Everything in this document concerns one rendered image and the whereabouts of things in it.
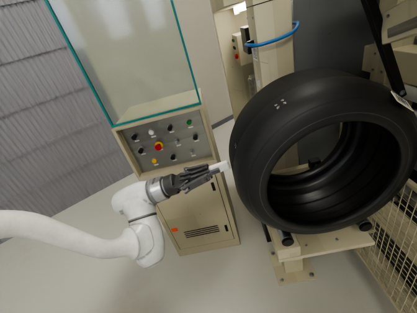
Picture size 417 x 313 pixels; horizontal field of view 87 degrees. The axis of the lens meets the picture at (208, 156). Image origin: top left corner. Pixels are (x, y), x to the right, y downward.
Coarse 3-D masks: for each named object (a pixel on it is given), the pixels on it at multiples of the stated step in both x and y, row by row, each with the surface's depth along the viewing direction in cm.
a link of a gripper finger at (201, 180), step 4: (200, 176) 73; (204, 176) 72; (196, 180) 72; (200, 180) 72; (204, 180) 72; (208, 180) 73; (188, 184) 72; (192, 184) 72; (196, 184) 72; (200, 184) 73; (184, 188) 71; (192, 188) 73; (188, 192) 72
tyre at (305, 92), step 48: (288, 96) 58; (336, 96) 53; (384, 96) 54; (240, 144) 66; (288, 144) 57; (336, 144) 93; (384, 144) 77; (240, 192) 70; (288, 192) 99; (336, 192) 90; (384, 192) 69
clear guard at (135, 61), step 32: (64, 0) 97; (96, 0) 98; (128, 0) 98; (160, 0) 98; (64, 32) 103; (96, 32) 104; (128, 32) 105; (160, 32) 105; (96, 64) 111; (128, 64) 112; (160, 64) 112; (96, 96) 119; (128, 96) 120; (160, 96) 121; (192, 96) 122
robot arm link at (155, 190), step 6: (150, 180) 77; (156, 180) 76; (162, 180) 77; (150, 186) 75; (156, 186) 74; (162, 186) 75; (150, 192) 74; (156, 192) 74; (162, 192) 74; (150, 198) 75; (156, 198) 75; (162, 198) 75; (168, 198) 77
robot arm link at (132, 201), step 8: (136, 184) 77; (144, 184) 76; (120, 192) 78; (128, 192) 76; (136, 192) 75; (144, 192) 75; (112, 200) 78; (120, 200) 76; (128, 200) 75; (136, 200) 74; (144, 200) 75; (112, 208) 78; (120, 208) 76; (128, 208) 75; (136, 208) 74; (144, 208) 75; (152, 208) 77; (128, 216) 75; (136, 216) 74; (144, 216) 74
